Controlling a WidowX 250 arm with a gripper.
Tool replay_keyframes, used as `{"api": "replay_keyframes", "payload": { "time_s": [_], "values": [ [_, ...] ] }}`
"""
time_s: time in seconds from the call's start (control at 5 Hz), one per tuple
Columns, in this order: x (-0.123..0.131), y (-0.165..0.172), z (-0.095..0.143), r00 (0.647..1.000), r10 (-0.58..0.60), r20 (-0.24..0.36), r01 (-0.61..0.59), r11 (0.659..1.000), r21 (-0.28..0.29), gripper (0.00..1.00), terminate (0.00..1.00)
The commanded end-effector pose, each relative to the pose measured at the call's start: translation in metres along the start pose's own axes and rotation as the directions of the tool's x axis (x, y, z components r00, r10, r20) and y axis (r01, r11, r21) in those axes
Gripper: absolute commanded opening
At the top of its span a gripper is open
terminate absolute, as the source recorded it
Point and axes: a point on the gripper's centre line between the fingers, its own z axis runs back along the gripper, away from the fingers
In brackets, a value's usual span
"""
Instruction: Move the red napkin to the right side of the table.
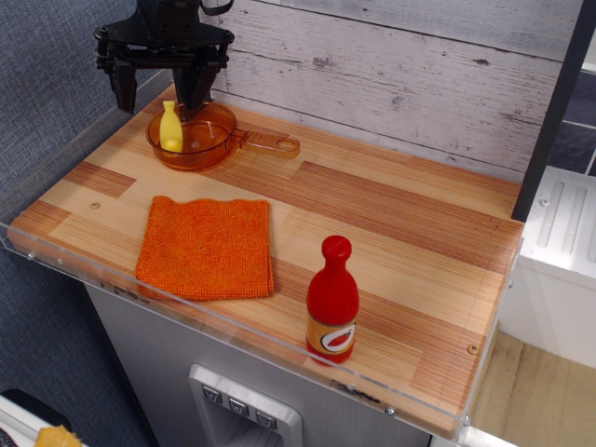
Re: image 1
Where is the orange red cloth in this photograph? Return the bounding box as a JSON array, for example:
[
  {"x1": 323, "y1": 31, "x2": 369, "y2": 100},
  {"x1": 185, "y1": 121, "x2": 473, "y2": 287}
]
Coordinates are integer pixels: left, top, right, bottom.
[{"x1": 135, "y1": 196, "x2": 274, "y2": 301}]

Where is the red sauce bottle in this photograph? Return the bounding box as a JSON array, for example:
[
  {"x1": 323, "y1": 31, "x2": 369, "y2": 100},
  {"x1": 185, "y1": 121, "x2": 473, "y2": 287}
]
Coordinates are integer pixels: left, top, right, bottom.
[{"x1": 305, "y1": 235, "x2": 359, "y2": 363}]

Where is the dark vertical post right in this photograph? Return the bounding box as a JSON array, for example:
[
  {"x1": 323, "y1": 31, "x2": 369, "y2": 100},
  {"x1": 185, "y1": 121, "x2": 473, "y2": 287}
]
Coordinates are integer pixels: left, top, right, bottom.
[{"x1": 511, "y1": 0, "x2": 595, "y2": 223}]

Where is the yellow toy bottle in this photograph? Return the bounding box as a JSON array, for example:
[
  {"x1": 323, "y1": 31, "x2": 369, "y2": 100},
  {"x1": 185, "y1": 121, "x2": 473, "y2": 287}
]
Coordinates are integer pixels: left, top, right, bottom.
[{"x1": 159, "y1": 101, "x2": 183, "y2": 153}]

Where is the grey toy fridge cabinet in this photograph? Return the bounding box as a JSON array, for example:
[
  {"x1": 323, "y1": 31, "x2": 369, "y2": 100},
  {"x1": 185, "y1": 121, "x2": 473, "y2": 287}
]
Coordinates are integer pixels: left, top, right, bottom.
[{"x1": 88, "y1": 286, "x2": 431, "y2": 446}]

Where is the yellow object bottom left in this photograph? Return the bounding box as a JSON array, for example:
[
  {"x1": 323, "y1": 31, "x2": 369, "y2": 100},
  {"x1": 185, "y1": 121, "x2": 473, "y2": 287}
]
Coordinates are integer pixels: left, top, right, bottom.
[{"x1": 34, "y1": 426, "x2": 83, "y2": 447}]

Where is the transparent orange pan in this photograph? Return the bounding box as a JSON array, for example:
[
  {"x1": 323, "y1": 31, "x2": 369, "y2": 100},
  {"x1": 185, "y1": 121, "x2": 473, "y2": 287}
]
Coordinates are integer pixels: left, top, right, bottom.
[{"x1": 145, "y1": 102, "x2": 300, "y2": 170}]

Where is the white toy sink counter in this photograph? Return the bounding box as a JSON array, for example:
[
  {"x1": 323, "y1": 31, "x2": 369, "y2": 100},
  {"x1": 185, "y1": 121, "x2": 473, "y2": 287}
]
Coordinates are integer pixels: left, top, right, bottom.
[{"x1": 498, "y1": 168, "x2": 595, "y2": 365}]

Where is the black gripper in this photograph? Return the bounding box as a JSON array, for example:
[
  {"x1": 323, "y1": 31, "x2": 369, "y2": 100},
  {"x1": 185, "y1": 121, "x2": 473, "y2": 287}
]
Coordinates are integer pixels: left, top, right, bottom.
[{"x1": 95, "y1": 1, "x2": 234, "y2": 118}]

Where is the clear acrylic table guard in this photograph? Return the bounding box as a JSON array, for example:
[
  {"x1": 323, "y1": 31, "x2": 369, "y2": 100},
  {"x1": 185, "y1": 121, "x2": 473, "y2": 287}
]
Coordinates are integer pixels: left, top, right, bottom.
[{"x1": 0, "y1": 68, "x2": 525, "y2": 444}]

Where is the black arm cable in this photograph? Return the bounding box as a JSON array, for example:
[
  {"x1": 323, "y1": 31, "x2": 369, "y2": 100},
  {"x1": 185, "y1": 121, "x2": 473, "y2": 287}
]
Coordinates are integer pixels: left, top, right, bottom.
[{"x1": 198, "y1": 0, "x2": 236, "y2": 16}]

